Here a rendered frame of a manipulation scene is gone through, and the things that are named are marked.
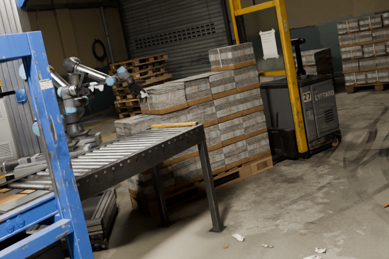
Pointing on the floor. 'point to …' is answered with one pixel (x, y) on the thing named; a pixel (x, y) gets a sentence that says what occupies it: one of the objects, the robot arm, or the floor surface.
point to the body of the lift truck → (323, 95)
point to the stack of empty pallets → (137, 66)
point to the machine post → (55, 146)
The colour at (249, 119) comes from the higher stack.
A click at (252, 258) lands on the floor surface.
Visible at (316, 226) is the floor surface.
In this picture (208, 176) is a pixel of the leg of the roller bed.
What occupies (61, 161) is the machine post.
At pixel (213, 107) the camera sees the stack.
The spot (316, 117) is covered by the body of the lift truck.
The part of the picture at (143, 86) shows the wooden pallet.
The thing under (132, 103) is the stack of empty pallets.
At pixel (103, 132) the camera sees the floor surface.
